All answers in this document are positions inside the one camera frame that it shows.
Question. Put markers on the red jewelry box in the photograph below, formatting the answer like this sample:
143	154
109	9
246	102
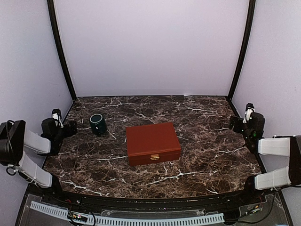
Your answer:
154	143

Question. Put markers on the black left frame post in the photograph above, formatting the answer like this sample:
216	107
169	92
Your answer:
59	48

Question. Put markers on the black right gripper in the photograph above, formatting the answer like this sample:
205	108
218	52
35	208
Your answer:
233	119

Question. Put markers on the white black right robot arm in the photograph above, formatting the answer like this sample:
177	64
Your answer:
251	127

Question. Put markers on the black frame post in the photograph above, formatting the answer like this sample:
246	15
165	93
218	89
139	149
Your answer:
59	48
243	49

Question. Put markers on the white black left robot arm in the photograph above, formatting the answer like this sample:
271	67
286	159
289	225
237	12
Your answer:
16	141

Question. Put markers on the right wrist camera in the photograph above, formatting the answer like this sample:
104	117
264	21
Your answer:
249	110

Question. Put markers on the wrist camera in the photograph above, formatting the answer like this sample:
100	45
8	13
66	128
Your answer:
57	116
249	110

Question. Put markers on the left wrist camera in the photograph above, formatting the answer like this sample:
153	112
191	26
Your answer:
57	116

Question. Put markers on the black front table rail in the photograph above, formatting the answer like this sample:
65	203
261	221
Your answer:
96	204

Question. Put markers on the black right frame post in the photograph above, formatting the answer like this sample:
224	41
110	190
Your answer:
243	49

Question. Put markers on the dark green ceramic mug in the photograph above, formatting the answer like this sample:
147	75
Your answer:
98	124

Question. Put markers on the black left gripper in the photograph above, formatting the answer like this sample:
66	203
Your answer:
70	133

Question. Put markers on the white slotted cable duct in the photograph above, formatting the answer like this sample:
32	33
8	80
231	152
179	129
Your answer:
126	218

